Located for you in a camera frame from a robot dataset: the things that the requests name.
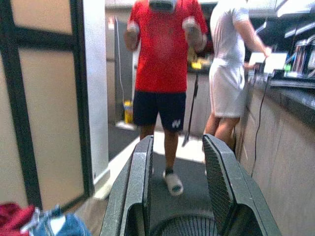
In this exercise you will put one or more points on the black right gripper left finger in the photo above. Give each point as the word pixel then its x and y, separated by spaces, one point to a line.
pixel 137 184

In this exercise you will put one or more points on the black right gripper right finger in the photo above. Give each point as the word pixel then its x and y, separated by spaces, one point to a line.
pixel 236 177

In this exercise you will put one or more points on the person in white clothes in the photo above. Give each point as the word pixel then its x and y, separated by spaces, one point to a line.
pixel 226 73

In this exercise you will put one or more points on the white slipper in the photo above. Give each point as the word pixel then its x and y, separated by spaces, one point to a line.
pixel 173 184

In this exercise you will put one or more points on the dark-topped wooden counter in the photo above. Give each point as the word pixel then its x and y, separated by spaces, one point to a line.
pixel 283 147

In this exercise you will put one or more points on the yellow bottle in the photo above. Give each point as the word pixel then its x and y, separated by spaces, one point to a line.
pixel 128 111

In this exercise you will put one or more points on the blue cloth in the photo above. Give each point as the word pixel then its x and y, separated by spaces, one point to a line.
pixel 71 226

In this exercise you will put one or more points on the yellow item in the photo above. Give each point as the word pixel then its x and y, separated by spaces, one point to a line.
pixel 197 64

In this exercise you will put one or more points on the black-framed frosted sliding door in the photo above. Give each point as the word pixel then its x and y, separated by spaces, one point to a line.
pixel 49 98

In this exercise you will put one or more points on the red cloth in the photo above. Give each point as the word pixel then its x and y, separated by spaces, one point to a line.
pixel 12 216

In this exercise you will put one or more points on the person in red shirt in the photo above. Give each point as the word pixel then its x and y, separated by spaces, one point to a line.
pixel 160 49

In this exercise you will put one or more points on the grey VR headset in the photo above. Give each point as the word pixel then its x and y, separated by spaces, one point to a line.
pixel 162 5

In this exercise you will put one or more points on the white door post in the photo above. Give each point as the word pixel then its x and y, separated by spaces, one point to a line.
pixel 97 73

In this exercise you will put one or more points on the dark wall shelf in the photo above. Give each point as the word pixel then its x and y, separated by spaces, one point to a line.
pixel 300 32

